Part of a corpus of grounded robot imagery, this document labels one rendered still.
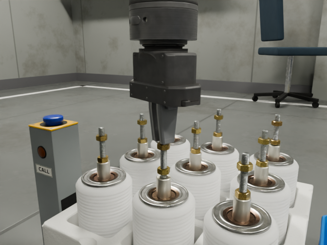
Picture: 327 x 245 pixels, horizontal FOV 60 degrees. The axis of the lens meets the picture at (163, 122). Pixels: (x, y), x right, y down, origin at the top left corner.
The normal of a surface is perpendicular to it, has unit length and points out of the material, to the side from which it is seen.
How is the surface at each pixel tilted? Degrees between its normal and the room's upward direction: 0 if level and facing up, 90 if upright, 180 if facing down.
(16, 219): 0
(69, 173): 90
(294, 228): 0
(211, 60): 90
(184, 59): 90
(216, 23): 90
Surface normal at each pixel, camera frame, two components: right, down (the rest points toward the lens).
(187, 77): 0.60, 0.20
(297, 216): 0.00, -0.97
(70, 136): 0.86, 0.13
